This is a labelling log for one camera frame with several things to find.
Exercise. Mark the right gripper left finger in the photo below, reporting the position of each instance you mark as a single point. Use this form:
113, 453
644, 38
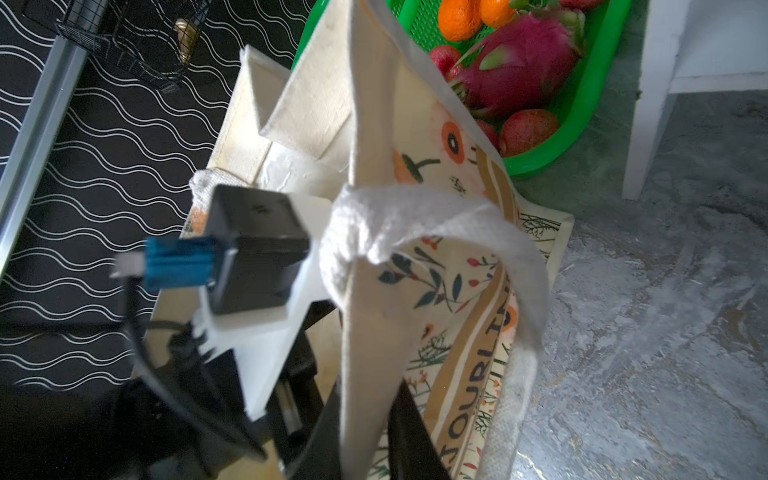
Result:
320, 459

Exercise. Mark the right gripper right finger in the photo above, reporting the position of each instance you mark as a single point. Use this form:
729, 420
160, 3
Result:
411, 453

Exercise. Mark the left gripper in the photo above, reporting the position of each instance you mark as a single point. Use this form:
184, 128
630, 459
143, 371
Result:
181, 420

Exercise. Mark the cream canvas tote bag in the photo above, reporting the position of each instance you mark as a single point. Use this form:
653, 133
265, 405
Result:
435, 281

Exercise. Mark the red apple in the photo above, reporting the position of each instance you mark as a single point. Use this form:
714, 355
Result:
525, 130

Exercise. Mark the right green basket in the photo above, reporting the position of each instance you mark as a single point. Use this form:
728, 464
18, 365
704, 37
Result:
574, 104

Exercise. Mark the pink dragon fruit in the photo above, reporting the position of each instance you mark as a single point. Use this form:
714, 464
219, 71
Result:
523, 64

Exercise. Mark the orange fruit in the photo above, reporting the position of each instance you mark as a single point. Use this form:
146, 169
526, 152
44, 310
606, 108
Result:
459, 20

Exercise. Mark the white two-tier shelf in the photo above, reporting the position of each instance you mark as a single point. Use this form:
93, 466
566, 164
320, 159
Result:
691, 47

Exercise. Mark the black wire basket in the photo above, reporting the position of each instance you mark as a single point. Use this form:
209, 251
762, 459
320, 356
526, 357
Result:
152, 40

